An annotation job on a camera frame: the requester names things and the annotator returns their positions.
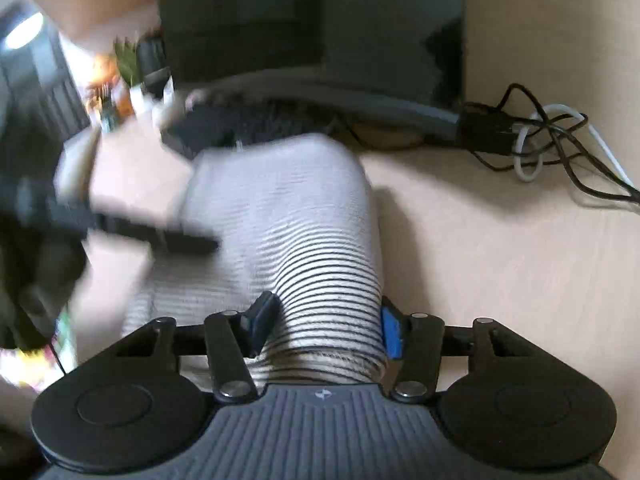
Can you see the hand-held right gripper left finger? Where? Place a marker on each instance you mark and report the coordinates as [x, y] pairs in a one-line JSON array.
[[260, 320]]

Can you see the round ceiling light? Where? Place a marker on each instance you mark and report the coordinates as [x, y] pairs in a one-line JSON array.
[[24, 30]]

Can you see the black cylindrical container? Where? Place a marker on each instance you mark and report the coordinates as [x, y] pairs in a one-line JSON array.
[[152, 65]]

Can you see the black computer monitor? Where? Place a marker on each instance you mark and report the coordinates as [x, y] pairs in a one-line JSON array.
[[300, 20]]

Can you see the black power adapter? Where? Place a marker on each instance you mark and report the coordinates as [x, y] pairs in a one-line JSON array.
[[485, 130]]

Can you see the green potted plant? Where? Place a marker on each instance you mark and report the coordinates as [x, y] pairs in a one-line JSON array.
[[127, 60]]

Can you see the striped grey garment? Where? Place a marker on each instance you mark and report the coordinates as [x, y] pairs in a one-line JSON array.
[[300, 210]]

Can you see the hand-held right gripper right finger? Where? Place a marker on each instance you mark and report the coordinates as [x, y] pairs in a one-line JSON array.
[[392, 332]]

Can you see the black keyboard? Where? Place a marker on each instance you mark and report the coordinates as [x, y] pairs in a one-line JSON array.
[[225, 125]]

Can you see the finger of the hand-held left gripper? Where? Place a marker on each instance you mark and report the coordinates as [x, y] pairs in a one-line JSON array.
[[185, 244]]

